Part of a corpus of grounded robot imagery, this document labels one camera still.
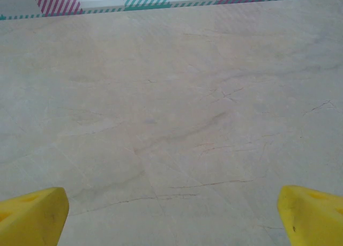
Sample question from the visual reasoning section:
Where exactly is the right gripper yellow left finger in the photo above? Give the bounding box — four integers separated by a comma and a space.
0, 187, 70, 246

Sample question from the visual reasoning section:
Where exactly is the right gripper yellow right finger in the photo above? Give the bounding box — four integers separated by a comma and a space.
277, 185, 343, 246

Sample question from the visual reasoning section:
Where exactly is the aluminium back frame rail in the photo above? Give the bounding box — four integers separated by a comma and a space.
0, 0, 343, 20

